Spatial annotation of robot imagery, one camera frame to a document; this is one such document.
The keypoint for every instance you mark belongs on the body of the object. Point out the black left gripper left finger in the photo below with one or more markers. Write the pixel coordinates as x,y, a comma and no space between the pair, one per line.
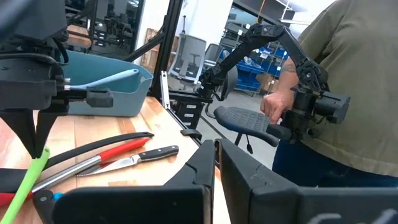
174,202

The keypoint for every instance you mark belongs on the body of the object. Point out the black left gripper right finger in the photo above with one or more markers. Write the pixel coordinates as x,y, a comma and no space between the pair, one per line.
280,202

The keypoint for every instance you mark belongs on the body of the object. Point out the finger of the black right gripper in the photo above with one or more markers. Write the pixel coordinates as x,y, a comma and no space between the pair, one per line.
46,127
21,127

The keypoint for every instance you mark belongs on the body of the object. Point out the long black spoon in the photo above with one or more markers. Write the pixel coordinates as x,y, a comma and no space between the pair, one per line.
93,144

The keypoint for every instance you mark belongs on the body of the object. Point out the green spoon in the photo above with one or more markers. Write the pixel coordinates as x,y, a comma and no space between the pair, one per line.
28,180

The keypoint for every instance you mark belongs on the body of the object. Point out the blue silicone spatula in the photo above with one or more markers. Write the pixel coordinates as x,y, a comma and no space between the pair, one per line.
58,196

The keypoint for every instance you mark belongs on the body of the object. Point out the red spoon with steel shaft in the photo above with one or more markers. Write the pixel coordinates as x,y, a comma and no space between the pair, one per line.
124,149

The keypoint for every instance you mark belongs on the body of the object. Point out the grey-blue silicone spatula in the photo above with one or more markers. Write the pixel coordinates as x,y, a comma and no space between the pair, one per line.
109,79

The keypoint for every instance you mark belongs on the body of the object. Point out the teal plastic bin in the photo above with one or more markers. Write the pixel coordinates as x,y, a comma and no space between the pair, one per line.
136,93

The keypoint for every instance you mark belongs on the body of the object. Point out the person's right forearm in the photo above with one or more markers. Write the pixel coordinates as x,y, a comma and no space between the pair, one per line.
289,76

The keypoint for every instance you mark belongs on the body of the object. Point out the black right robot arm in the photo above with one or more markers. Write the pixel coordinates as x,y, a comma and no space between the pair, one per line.
31,18

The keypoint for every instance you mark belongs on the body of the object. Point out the black office chair seat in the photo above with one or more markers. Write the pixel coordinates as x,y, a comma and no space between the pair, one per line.
242,119

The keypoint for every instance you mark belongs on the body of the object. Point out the black drawer unit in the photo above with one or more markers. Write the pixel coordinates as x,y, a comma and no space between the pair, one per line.
189,112

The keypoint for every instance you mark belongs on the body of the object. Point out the person's right hand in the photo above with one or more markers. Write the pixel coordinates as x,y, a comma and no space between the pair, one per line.
275,104

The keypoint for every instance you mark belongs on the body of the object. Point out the brown cardboard box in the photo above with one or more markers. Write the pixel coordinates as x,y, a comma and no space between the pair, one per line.
265,81

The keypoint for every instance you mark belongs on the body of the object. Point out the wooden crate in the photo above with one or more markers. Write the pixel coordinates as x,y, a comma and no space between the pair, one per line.
149,56

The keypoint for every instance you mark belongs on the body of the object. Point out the blue storage bin rack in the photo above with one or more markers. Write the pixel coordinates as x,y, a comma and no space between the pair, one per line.
248,77

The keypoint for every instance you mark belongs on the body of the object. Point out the person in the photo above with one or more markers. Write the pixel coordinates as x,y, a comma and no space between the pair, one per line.
357,77

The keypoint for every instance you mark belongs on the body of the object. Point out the grey mesh office chair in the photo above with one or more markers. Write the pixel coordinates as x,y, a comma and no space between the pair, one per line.
189,53

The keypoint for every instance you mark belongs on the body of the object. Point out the black metal table frame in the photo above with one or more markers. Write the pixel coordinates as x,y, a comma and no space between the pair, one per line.
168,46

